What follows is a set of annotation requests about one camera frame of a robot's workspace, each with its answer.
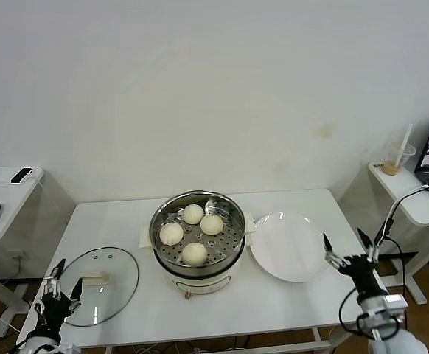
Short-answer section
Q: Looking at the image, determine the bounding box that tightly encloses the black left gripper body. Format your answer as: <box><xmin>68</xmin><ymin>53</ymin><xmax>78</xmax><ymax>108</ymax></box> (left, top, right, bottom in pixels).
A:
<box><xmin>39</xmin><ymin>291</ymin><xmax>72</xmax><ymax>335</ymax></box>

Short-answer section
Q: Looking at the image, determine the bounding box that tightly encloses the white steamed baozi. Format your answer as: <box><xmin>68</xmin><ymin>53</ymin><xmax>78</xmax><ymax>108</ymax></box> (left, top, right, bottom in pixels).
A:
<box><xmin>181</xmin><ymin>242</ymin><xmax>208</xmax><ymax>266</ymax></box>
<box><xmin>199</xmin><ymin>214</ymin><xmax>225</xmax><ymax>236</ymax></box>
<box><xmin>183</xmin><ymin>203</ymin><xmax>205</xmax><ymax>225</ymax></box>
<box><xmin>158</xmin><ymin>222</ymin><xmax>184</xmax><ymax>246</ymax></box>

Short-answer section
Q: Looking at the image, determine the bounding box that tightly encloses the black smartphone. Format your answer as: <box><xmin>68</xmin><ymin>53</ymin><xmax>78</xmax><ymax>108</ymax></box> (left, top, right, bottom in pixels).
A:
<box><xmin>10</xmin><ymin>167</ymin><xmax>34</xmax><ymax>184</ymax></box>

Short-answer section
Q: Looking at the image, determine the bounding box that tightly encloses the black floor bar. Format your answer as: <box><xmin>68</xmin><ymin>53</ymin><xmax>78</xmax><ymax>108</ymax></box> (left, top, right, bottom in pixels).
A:
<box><xmin>378</xmin><ymin>251</ymin><xmax>420</xmax><ymax>261</ymax></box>
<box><xmin>0</xmin><ymin>277</ymin><xmax>48</xmax><ymax>287</ymax></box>

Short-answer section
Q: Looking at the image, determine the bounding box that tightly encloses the clear plastic drink cup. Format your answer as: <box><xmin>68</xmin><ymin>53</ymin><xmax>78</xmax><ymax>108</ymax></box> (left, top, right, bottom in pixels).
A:
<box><xmin>380</xmin><ymin>142</ymin><xmax>417</xmax><ymax>176</ymax></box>

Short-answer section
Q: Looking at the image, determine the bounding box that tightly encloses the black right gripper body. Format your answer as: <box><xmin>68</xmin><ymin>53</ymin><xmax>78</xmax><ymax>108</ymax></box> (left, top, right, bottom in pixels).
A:
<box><xmin>338</xmin><ymin>253</ymin><xmax>387</xmax><ymax>296</ymax></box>

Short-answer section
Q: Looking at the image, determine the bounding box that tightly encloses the black laptop charger cable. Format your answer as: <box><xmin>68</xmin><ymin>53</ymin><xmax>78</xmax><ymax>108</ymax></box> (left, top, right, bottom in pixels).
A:
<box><xmin>369</xmin><ymin>184</ymin><xmax>429</xmax><ymax>354</ymax></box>

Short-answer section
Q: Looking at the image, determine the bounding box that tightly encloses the white table frame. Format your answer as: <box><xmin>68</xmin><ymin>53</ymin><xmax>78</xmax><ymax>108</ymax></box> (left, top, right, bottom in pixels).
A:
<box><xmin>103</xmin><ymin>319</ymin><xmax>370</xmax><ymax>354</ymax></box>

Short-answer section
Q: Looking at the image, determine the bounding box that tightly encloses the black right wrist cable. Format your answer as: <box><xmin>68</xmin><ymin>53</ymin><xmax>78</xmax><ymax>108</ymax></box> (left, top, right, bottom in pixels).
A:
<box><xmin>338</xmin><ymin>285</ymin><xmax>371</xmax><ymax>336</ymax></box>

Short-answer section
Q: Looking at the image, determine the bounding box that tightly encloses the white side table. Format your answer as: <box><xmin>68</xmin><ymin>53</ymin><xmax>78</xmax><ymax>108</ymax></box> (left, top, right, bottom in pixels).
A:
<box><xmin>0</xmin><ymin>166</ymin><xmax>46</xmax><ymax>337</ymax></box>
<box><xmin>368</xmin><ymin>161</ymin><xmax>429</xmax><ymax>305</ymax></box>

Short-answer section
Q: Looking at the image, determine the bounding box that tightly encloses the white electric cooker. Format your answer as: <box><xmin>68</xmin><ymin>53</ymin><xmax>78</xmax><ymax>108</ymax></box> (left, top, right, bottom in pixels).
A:
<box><xmin>137</xmin><ymin>212</ymin><xmax>257</xmax><ymax>300</ymax></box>

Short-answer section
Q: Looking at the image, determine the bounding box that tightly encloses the perforated steel steamer basket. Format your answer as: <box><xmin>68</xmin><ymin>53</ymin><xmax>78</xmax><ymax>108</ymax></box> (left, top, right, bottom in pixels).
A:
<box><xmin>148</xmin><ymin>190</ymin><xmax>248</xmax><ymax>277</ymax></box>

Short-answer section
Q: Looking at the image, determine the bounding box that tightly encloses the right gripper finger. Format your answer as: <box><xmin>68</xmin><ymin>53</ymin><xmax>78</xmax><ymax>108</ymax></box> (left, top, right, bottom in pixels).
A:
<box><xmin>357</xmin><ymin>227</ymin><xmax>380</xmax><ymax>263</ymax></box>
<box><xmin>323</xmin><ymin>232</ymin><xmax>350</xmax><ymax>270</ymax></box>

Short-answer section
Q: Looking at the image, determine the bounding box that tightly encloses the glass lid cream handle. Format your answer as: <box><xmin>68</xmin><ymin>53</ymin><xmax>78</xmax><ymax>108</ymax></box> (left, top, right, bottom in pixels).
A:
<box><xmin>52</xmin><ymin>246</ymin><xmax>141</xmax><ymax>327</ymax></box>

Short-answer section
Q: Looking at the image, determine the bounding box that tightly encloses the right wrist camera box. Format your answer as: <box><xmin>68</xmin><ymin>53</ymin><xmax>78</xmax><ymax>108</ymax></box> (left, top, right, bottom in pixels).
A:
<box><xmin>380</xmin><ymin>294</ymin><xmax>408</xmax><ymax>314</ymax></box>

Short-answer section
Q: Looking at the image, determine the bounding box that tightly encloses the white round plate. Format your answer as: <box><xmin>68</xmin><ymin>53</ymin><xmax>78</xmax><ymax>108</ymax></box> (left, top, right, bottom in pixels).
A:
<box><xmin>250</xmin><ymin>211</ymin><xmax>334</xmax><ymax>283</ymax></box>

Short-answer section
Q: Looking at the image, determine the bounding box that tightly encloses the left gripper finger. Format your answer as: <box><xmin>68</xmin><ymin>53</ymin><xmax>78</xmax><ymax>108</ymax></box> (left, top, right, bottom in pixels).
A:
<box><xmin>69</xmin><ymin>277</ymin><xmax>85</xmax><ymax>313</ymax></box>
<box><xmin>43</xmin><ymin>257</ymin><xmax>67</xmax><ymax>299</ymax></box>

